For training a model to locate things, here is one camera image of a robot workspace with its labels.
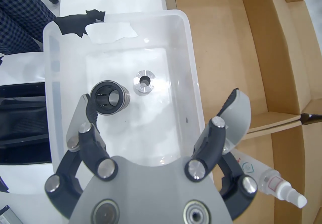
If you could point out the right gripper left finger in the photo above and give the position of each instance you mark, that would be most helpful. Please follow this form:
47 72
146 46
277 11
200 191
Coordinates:
88 145

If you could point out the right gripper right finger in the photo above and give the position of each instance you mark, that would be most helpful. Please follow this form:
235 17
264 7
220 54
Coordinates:
212 143

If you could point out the black cylindrical metal bush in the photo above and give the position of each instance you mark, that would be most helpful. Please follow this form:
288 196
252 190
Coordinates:
100 99

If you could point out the deep clear plastic tray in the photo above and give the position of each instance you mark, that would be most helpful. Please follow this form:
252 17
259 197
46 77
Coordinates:
156 119

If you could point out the small clear spray bottle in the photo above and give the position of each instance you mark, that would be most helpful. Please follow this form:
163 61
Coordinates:
266 177

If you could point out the robot body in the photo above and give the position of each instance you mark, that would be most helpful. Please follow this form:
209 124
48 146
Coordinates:
22 114

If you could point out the grey flat object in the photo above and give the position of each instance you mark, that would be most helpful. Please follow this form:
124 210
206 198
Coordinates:
7 216

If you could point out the black torn tape piece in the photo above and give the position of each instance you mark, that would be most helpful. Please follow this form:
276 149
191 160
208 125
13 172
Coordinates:
73 23

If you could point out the person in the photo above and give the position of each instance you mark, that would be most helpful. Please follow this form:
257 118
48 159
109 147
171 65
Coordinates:
17 8

